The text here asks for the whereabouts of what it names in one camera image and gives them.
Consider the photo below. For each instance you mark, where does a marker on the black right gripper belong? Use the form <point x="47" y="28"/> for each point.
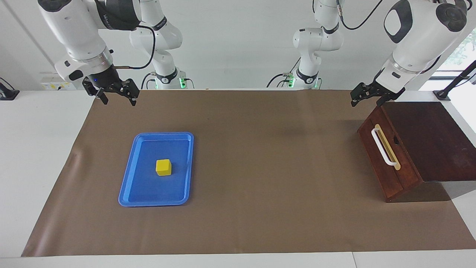
<point x="106" y="82"/>

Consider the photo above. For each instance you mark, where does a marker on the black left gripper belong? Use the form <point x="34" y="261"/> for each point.
<point x="383" y="89"/>

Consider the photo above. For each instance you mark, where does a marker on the wooden drawer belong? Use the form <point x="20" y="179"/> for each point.
<point x="381" y="165"/>

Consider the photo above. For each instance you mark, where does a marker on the yellow cube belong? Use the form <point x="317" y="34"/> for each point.
<point x="163" y="168"/>

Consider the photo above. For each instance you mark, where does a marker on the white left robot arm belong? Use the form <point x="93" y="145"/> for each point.
<point x="420" y="37"/>

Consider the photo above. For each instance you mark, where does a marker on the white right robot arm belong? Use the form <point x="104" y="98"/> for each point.
<point x="78" y="29"/>

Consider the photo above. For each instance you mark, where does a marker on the dark wooden drawer cabinet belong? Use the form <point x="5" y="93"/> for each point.
<point x="438" y="141"/>

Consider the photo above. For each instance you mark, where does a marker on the blue plastic tray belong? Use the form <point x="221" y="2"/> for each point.
<point x="158" y="190"/>

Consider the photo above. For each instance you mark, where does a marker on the black table clamp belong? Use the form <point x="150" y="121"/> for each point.
<point x="7" y="93"/>

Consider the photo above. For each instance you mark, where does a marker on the brown table mat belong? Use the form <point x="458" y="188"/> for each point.
<point x="260" y="186"/>

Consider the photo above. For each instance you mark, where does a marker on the white wall socket box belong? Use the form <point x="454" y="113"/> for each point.
<point x="50" y="85"/>

